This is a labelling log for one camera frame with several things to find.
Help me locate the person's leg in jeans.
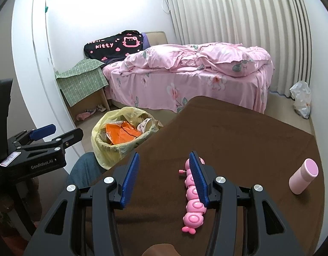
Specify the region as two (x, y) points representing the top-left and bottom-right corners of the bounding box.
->
(66, 152), (107, 190)

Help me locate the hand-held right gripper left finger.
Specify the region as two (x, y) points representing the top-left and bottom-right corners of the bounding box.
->
(26, 151), (141, 256)

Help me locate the green checked cloth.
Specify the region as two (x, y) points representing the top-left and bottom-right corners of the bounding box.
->
(56, 59), (109, 107)

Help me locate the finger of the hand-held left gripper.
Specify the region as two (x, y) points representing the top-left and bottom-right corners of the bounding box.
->
(8, 124), (57, 150)
(48, 127), (84, 152)

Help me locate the beige headboard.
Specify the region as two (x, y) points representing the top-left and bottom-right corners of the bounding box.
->
(145, 31), (169, 47)

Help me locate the bin with yellow bag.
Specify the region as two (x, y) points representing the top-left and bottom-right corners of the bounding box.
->
(91, 107), (163, 170)

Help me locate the wooden nightstand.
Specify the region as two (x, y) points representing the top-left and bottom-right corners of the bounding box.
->
(61, 89), (111, 123)

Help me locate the purple pillow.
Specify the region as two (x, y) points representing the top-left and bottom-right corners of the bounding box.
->
(141, 32), (151, 50)

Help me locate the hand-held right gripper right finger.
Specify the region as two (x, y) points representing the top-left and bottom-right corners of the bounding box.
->
(189, 151), (306, 256)

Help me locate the black pink printed blanket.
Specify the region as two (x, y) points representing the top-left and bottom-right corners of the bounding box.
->
(84, 30), (144, 61)

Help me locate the bed with pink sheet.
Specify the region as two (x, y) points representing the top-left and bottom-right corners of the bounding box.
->
(101, 43), (274, 114)

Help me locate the pink cup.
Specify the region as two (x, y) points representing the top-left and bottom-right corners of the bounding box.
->
(289, 159), (319, 195)

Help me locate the white plastic bag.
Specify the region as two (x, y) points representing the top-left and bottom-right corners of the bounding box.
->
(290, 81), (312, 119)

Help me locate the striped beige curtain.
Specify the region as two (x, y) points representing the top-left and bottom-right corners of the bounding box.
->
(164, 0), (313, 98)

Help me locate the orange snack bag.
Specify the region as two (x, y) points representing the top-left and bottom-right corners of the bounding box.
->
(106, 121), (143, 145)

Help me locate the white door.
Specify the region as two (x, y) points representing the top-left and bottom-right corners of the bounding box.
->
(12, 0), (77, 132)

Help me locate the pink floral duvet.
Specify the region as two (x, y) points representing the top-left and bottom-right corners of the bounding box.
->
(118, 43), (273, 78)

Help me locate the pink caterpillar toy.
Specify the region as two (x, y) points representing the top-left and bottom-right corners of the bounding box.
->
(178, 158), (207, 233)

